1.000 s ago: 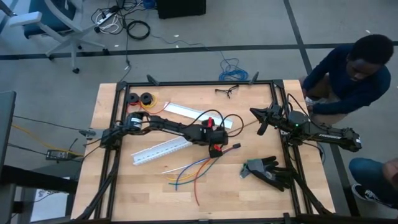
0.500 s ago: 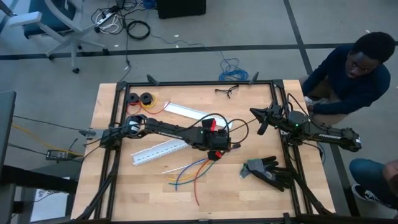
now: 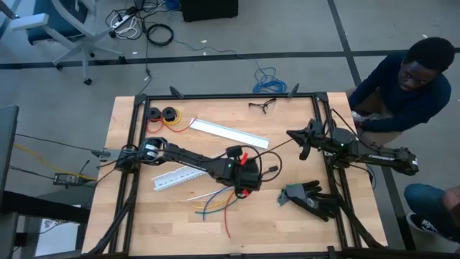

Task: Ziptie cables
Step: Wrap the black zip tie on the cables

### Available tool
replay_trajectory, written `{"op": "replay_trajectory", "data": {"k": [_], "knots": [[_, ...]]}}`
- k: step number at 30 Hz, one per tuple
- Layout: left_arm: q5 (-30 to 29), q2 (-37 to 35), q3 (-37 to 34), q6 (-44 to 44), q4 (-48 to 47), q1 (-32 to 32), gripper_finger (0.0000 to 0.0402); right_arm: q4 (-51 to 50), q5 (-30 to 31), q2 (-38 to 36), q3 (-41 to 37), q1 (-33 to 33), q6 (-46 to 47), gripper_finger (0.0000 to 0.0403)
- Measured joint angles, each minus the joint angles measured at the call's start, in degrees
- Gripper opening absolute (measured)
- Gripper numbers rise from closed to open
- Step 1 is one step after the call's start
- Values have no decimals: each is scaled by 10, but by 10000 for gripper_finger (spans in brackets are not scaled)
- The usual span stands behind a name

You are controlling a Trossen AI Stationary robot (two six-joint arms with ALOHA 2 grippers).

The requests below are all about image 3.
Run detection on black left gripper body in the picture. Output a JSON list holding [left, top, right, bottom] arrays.
[[231, 160, 263, 191]]

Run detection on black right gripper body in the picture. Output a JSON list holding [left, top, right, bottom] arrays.
[[300, 120, 326, 160]]

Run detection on black zip tie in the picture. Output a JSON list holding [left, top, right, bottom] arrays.
[[251, 139, 295, 160]]

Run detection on green wire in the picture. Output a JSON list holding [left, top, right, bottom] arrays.
[[194, 196, 241, 215]]

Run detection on white duct cover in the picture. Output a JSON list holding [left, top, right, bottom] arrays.
[[188, 117, 271, 150]]

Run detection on white slotted cable duct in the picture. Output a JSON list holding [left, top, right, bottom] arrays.
[[152, 165, 211, 192]]

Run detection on clear safety glasses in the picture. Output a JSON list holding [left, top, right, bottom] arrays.
[[248, 97, 278, 115]]

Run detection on black grey work glove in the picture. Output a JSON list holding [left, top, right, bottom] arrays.
[[276, 180, 339, 222]]

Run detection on person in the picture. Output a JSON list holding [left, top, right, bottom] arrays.
[[402, 183, 460, 244], [346, 36, 456, 145]]

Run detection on black floor box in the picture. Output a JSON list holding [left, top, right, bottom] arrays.
[[179, 0, 239, 23]]

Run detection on black power adapter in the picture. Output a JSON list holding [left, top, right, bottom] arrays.
[[52, 172, 82, 187]]

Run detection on white power strip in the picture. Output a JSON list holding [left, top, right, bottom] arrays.
[[110, 9, 138, 30]]

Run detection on office chair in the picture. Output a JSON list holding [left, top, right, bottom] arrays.
[[0, 0, 129, 86]]

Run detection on black side desk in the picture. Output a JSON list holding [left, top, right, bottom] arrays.
[[0, 189, 91, 259]]

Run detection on dark grey monitor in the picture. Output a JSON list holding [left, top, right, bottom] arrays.
[[0, 104, 20, 208]]

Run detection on black left camera cable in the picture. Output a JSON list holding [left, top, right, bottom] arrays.
[[235, 145, 283, 195]]

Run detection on blue coiled floor cable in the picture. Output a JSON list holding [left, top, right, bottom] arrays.
[[252, 65, 289, 95]]

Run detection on black aluminium table frame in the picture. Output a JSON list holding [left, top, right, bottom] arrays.
[[81, 85, 392, 259]]

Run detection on black spool of yellow wire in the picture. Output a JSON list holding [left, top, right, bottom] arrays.
[[161, 106, 183, 127]]

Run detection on black spool of red wire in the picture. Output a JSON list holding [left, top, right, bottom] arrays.
[[145, 106, 198, 134]]

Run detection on black coiled floor cable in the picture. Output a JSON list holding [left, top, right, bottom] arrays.
[[146, 23, 175, 47]]

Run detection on yellow floor cable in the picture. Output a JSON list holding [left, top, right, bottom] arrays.
[[13, 142, 98, 182]]

